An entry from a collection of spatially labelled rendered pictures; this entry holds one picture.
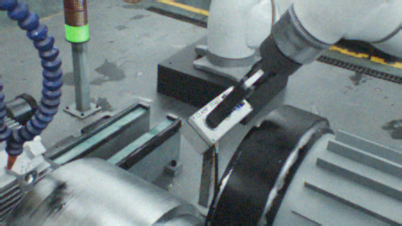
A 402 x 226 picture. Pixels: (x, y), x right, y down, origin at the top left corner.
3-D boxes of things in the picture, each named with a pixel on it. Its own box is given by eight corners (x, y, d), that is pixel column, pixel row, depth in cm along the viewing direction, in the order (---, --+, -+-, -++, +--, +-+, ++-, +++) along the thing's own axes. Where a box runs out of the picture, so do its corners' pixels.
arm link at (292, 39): (283, 7, 70) (258, 33, 74) (325, 52, 70) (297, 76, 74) (306, -7, 77) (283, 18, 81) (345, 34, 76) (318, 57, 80)
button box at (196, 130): (200, 156, 94) (214, 143, 90) (177, 129, 95) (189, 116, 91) (240, 120, 107) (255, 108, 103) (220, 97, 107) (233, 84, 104)
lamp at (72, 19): (76, 29, 126) (74, 13, 123) (59, 22, 128) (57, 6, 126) (92, 23, 130) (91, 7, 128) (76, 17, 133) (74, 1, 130)
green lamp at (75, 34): (77, 45, 128) (76, 29, 126) (61, 39, 131) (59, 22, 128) (93, 39, 132) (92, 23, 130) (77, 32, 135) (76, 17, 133)
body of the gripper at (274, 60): (286, 21, 81) (253, 55, 87) (264, 35, 74) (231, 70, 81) (316, 53, 80) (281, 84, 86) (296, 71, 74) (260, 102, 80)
